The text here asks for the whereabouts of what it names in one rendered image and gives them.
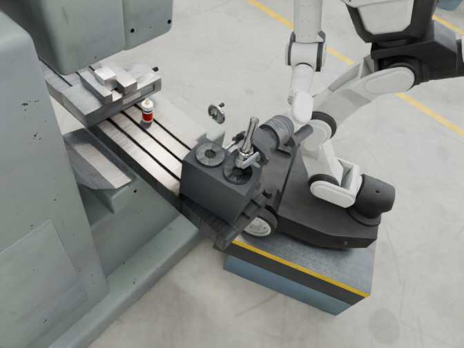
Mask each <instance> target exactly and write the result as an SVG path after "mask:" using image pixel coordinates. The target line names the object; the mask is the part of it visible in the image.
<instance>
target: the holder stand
mask: <svg viewBox="0 0 464 348"><path fill-rule="evenodd" d="M228 153H229V151H228V150H227V149H225V148H224V147H222V146H220V145H219V144H216V143H215V142H213V141H211V140H210V139H208V138H207V137H203V138H202V139H201V140H200V141H199V142H198V143H197V144H196V145H195V146H194V147H193V148H192V149H191V151H190V152H189V153H188V154H187V155H186V156H185V157H184V158H183V160H182V172H181V178H180V190H179V192H180V193H182V194H183V195H185V196H187V197H188V198H190V199H192V200H193V201H194V202H197V203H198V204H199V205H201V206H203V207H204V208H206V209H208V210H209V211H210V212H212V213H214V214H216V215H217V216H219V217H220V218H222V219H223V220H225V221H227V222H228V223H229V224H232V225H234V224H235V222H236V220H237V219H238V218H239V216H240V215H241V213H242V212H243V210H244V209H245V207H246V206H247V204H248V203H249V202H250V200H251V197H252V195H253V192H254V190H255V188H256V185H257V183H258V180H259V179H260V176H261V174H262V170H261V169H260V168H258V167H256V166H254V165H252V164H251V165H249V166H248V167H246V168H244V169H243V168H238V167H237V166H236V165H235V164H234V163H233V158H234V156H235V154H234V155H232V156H230V157H229V156H228Z"/></svg>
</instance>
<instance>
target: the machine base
mask: <svg viewBox="0 0 464 348"><path fill-rule="evenodd" d="M204 236H205V234H203V232H201V231H200V230H199V229H198V228H197V227H196V226H195V225H193V224H192V223H191V222H190V221H189V220H188V219H186V218H185V217H184V216H183V215H182V214H181V215H179V216H178V217H177V218H176V219H175V220H173V221H172V222H171V223H170V224H169V225H168V226H167V227H165V228H164V229H163V230H162V231H160V232H159V233H158V234H157V235H156V236H155V237H154V238H152V239H151V240H150V241H149V242H147V243H146V244H145V245H144V246H143V247H142V248H141V249H140V250H138V251H137V252H136V253H135V254H133V255H132V256H131V257H130V258H129V259H127V261H125V262H124V263H123V264H122V265H120V266H119V267H118V268H117V269H115V270H114V271H113V272H112V273H111V274H110V275H109V276H108V277H106V281H107V284H108V288H109V291H110V292H109V294H108V295H107V296H106V297H105V298H104V299H103V300H102V301H100V302H99V303H98V304H97V305H96V306H95V307H93V308H92V309H91V310H90V311H89V312H88V313H87V314H86V315H85V316H84V317H82V318H81V319H80V320H79V321H78V322H76V323H75V324H74V325H73V326H72V327H71V328H70V329H69V330H68V331H67V332H65V333H64V334H63V335H62V336H61V337H59V338H58V339H57V340H56V341H55V342H54V343H52V344H51V346H49V347H48V348H87V346H89V344H90V343H92V342H93V341H94V340H95V339H96V338H97V337H98V336H99V335H100V334H101V333H102V332H103V331H105V330H106V329H107V328H108V327H109V326H110V325H111V324H112V323H113V322H114V321H115V320H116V319H118V317H120V316H121V315H122V314H123V313H124V312H125V310H127V309H128V308H129V307H130V306H131V305H132V304H133V303H134V302H135V301H136V300H137V299H138V298H140V297H141V296H142V295H143V294H144V293H145V292H146V291H147V290H148V289H149V288H150V287H152V286H153V285H154V284H155V283H156V282H157V281H158V280H159V279H160V278H161V277H162V276H163V275H164V274H165V273H166V272H167V271H168V270H169V269H170V268H171V267H172V266H174V265H175V264H176V263H177V262H178V261H179V260H180V259H181V258H182V257H183V256H184V255H186V254H187V253H188V252H189V251H190V250H191V249H192V248H193V247H194V246H195V245H196V244H197V243H198V242H199V241H200V240H201V239H202V238H203V237H204Z"/></svg>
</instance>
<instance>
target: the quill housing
mask: <svg viewBox="0 0 464 348"><path fill-rule="evenodd" d="M122 8H123V18H124V36H125V48H124V50H130V49H133V48H135V47H137V46H140V45H142V44H144V43H146V42H148V41H150V40H152V39H155V38H157V37H159V36H161V35H164V34H166V33H168V32H169V31H170V30H171V28H172V22H173V0H122Z"/></svg>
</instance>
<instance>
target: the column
mask: <svg viewBox="0 0 464 348"><path fill-rule="evenodd" d="M109 292H110V291H109V288H108V284H107V281H106V277H105V275H104V270H103V268H102V264H101V261H100V259H99V255H98V252H97V248H96V246H95V241H94V239H93V235H92V232H91V230H90V225H89V223H88V218H87V216H86V212H85V209H84V205H83V203H82V200H81V196H80V194H79V189H78V187H77V183H76V180H75V176H74V173H73V170H72V167H71V164H70V160H69V158H68V154H67V151H66V147H65V144H64V140H63V137H62V135H61V131H60V128H59V125H58V121H57V118H56V115H55V111H54V108H53V106H52V102H51V99H50V95H49V92H48V89H47V85H46V82H45V79H44V75H43V73H42V69H41V66H40V63H39V59H38V56H37V52H36V50H35V46H34V43H33V40H32V37H31V36H30V35H29V34H28V33H27V32H26V31H25V30H24V29H23V28H22V27H21V26H20V25H18V24H17V23H16V22H15V21H13V20H12V19H11V18H10V17H9V16H8V15H7V14H5V13H4V12H3V11H2V10H0V348H48V347H49V346H51V344H52V343H54V342H55V341H56V340H57V339H58V338H59V337H61V336H62V335H63V334H64V333H65V332H67V331H68V330H69V329H70V328H71V327H72V326H73V325H74V324H75V323H76V322H78V321H79V320H80V319H81V318H82V317H84V316H85V315H86V314H87V313H88V312H89V311H90V310H91V309H92V308H93V307H95V306H96V305H97V304H98V303H99V302H100V301H102V300H103V299H104V298H105V297H106V296H107V295H108V294H109Z"/></svg>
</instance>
